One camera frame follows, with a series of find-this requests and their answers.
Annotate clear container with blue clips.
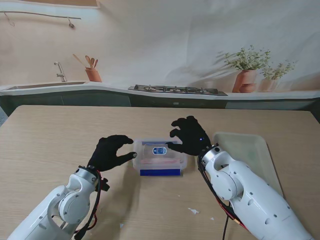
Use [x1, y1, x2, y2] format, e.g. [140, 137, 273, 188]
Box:
[132, 137, 188, 177]

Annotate beige rectangular tray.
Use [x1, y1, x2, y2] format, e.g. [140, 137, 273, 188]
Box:
[212, 131, 284, 198]

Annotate right arm black red cables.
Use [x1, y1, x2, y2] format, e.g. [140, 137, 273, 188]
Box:
[197, 156, 243, 240]

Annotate clear lid with blue label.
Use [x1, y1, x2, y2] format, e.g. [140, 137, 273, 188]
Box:
[133, 138, 187, 168]

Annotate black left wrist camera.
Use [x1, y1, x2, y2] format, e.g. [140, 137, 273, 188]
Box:
[101, 177, 111, 193]

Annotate printed kitchen backdrop cloth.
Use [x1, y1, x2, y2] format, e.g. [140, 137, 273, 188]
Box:
[0, 0, 320, 111]

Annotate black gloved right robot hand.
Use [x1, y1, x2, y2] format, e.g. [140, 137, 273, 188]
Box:
[166, 115, 212, 156]

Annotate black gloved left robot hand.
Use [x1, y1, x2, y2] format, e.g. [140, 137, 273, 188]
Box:
[87, 134, 138, 173]

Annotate arm black red cables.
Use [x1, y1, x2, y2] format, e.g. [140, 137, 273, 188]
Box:
[197, 156, 243, 240]
[72, 169, 111, 240]

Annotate left arm black red cables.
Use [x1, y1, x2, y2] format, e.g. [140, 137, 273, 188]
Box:
[72, 169, 111, 240]

